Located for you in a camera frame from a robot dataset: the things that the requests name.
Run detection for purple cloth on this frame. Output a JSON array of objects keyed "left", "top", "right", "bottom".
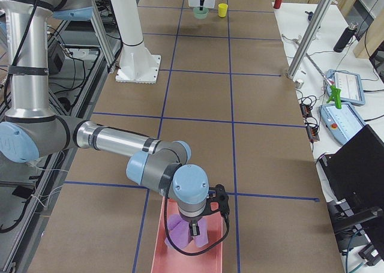
[{"left": 167, "top": 214, "right": 208, "bottom": 249}]

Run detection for green ceramic bowl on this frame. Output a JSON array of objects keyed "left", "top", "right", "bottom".
[{"left": 193, "top": 7, "right": 209, "bottom": 19}]

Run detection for yellow plastic cup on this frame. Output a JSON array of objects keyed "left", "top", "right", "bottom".
[{"left": 218, "top": 3, "right": 228, "bottom": 18}]

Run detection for small metal cylinder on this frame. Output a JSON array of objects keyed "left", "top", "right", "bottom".
[{"left": 295, "top": 79, "right": 304, "bottom": 89}]

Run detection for black water bottle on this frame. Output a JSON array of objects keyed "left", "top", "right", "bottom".
[{"left": 333, "top": 22, "right": 358, "bottom": 53}]

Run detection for reacher grabber tool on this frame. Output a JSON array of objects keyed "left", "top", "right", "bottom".
[{"left": 281, "top": 34, "right": 343, "bottom": 109}]

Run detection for black laptop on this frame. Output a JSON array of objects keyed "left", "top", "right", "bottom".
[{"left": 319, "top": 125, "right": 383, "bottom": 220}]

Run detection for teach pendant tablet far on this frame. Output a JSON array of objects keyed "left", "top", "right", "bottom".
[{"left": 326, "top": 69, "right": 365, "bottom": 106}]

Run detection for teach pendant tablet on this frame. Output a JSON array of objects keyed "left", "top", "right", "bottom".
[
  {"left": 319, "top": 102, "right": 366, "bottom": 145},
  {"left": 326, "top": 69, "right": 365, "bottom": 106}
]

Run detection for teach pendant tablet near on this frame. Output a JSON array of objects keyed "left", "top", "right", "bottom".
[{"left": 319, "top": 102, "right": 366, "bottom": 145}]

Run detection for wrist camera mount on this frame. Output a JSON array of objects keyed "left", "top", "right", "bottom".
[{"left": 205, "top": 184, "right": 230, "bottom": 219}]

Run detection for white pillar mount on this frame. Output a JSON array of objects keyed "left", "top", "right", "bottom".
[{"left": 111, "top": 0, "right": 161, "bottom": 84}]

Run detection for aluminium frame post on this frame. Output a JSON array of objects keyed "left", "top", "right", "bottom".
[{"left": 287, "top": 0, "right": 332, "bottom": 79}]

